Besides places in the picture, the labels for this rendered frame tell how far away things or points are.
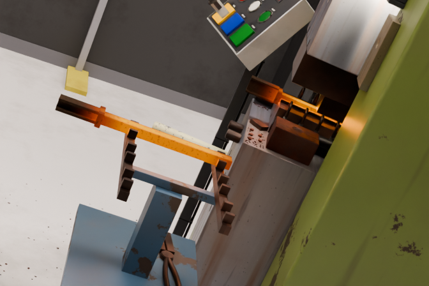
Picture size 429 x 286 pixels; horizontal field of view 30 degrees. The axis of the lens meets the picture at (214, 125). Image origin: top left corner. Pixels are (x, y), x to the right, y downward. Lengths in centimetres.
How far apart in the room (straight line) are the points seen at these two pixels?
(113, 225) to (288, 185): 46
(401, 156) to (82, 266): 71
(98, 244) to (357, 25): 82
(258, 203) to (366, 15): 55
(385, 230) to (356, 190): 11
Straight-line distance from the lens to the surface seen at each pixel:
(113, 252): 182
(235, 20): 269
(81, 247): 180
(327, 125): 216
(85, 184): 350
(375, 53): 184
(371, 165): 174
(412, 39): 167
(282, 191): 205
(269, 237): 211
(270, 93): 219
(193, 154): 179
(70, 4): 455
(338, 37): 202
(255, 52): 257
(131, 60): 465
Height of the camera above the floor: 161
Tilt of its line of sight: 20 degrees down
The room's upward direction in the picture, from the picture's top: 24 degrees clockwise
